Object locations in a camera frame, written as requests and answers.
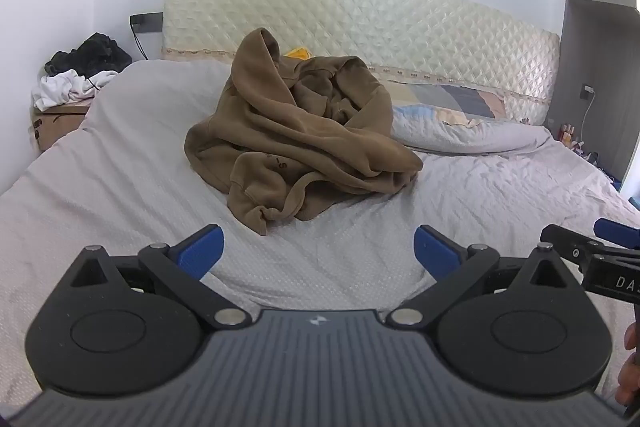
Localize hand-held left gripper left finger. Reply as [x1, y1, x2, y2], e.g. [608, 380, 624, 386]
[70, 225, 252, 331]

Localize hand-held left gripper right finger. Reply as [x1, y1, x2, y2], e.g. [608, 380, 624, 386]
[385, 225, 584, 331]

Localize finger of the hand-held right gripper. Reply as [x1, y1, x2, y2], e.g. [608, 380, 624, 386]
[539, 223, 608, 270]
[594, 217, 640, 252]

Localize brown hoodie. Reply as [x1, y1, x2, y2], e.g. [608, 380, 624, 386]
[184, 27, 425, 237]

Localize white clothes pile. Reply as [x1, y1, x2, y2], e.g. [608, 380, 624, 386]
[32, 69, 121, 110]

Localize black clothes pile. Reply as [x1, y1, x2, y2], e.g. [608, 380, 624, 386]
[44, 33, 133, 78]

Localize person's right hand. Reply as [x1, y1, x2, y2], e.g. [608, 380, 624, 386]
[615, 321, 640, 408]

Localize blue storage box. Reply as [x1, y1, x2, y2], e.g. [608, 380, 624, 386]
[619, 177, 640, 210]

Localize patchwork pillow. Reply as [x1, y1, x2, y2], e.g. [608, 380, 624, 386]
[390, 79, 553, 155]

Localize cardboard box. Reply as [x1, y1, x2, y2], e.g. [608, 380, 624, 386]
[32, 99, 93, 152]

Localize grey wardrobe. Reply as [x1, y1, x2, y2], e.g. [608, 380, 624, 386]
[550, 0, 640, 190]

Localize cream quilted headboard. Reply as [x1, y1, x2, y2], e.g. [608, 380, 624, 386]
[161, 0, 561, 128]

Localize white charger cable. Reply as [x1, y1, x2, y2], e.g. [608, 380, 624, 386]
[577, 94, 597, 145]

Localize black cable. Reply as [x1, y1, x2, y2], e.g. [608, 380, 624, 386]
[131, 27, 151, 60]

